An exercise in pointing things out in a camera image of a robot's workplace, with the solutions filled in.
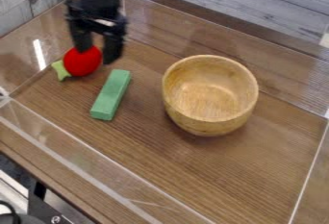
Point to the red plush tomato toy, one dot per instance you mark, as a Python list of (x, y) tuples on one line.
[(78, 64)]

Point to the clear acrylic tray wall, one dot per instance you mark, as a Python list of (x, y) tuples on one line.
[(111, 194)]

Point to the green rectangular block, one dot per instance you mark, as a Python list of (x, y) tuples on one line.
[(107, 101)]

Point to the black table frame bracket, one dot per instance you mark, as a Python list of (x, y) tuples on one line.
[(41, 209)]

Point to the wooden bowl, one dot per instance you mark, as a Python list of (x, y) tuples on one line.
[(210, 94)]

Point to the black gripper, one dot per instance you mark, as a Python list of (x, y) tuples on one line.
[(97, 16)]

